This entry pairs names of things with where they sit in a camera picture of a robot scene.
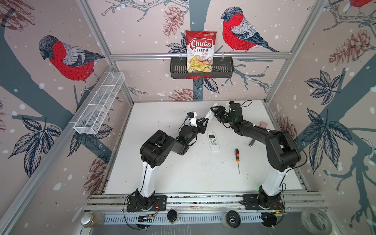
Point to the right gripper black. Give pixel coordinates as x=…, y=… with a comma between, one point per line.
x=218, y=112

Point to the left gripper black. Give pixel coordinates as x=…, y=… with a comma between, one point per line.
x=199, y=128

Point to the orange black screwdriver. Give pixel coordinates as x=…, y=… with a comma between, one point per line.
x=237, y=155

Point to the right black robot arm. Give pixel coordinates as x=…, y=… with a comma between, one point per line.
x=281, y=150

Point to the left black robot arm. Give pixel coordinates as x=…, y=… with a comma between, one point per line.
x=155, y=151

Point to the Chuba cassava chips bag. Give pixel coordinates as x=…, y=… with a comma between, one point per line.
x=200, y=50

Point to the black round knob left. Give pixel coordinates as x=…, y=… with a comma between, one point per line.
x=172, y=216

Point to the clear tape roll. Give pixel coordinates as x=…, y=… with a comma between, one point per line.
x=316, y=222

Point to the glass jar with lid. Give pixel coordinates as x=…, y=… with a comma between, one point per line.
x=92, y=219

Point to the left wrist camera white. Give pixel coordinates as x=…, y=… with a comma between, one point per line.
x=192, y=118

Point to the black wall basket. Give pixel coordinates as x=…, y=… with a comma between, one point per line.
x=181, y=68

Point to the pink handled brush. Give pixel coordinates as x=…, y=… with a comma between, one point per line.
x=257, y=134

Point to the aluminium front rail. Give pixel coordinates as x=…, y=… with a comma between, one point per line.
x=201, y=208

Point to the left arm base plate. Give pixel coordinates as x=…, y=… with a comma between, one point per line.
x=155, y=203

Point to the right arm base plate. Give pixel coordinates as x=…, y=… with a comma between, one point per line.
x=263, y=202

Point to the white wire mesh shelf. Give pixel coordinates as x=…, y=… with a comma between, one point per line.
x=96, y=111

